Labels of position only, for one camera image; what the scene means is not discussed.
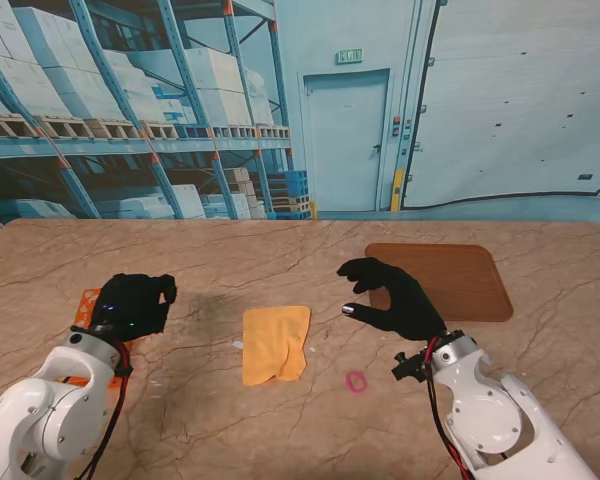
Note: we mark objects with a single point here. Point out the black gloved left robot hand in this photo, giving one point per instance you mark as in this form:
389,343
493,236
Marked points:
135,305

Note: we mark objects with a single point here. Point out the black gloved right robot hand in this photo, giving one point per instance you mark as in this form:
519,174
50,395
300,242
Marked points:
412,310

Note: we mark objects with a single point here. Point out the yellow orange cloth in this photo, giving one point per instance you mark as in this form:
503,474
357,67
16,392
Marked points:
275,345

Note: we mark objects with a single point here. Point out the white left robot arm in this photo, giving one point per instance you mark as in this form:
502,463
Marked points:
45,410

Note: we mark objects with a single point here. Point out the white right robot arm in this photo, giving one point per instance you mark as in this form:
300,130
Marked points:
495,420

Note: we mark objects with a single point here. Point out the orange plastic test tube rack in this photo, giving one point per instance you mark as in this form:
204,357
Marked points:
87,305

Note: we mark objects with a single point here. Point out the brown wooden tray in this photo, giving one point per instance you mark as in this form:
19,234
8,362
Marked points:
470,280

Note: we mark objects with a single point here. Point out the pink rubber band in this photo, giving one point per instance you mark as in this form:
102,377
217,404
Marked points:
350,384

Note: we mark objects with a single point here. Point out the warehouse print backdrop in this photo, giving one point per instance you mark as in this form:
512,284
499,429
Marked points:
330,50

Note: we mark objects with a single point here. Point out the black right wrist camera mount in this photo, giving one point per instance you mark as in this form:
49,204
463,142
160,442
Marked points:
410,369

